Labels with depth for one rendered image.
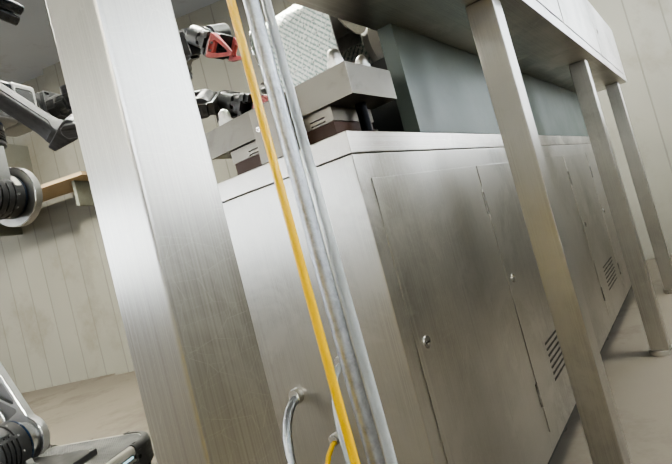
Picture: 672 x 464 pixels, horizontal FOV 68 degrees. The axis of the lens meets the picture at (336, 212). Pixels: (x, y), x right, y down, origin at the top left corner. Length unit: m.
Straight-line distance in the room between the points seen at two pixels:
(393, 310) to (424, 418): 0.18
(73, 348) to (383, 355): 4.97
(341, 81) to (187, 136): 0.59
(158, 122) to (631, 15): 4.16
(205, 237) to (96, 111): 0.11
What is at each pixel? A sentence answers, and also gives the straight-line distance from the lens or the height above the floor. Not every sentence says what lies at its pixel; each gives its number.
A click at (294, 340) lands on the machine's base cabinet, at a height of 0.56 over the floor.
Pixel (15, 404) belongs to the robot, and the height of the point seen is 0.46.
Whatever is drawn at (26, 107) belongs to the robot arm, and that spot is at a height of 1.29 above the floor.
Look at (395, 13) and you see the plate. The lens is 1.10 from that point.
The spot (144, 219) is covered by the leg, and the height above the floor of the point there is 0.78.
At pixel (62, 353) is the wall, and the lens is 5.79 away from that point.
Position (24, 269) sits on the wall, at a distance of 5.95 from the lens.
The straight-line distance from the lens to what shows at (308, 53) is 1.22.
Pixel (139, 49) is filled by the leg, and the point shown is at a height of 0.88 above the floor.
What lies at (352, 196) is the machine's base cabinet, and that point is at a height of 0.79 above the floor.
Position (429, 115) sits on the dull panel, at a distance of 1.14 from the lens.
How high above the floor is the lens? 0.74
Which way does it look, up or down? 3 degrees up
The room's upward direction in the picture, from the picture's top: 15 degrees counter-clockwise
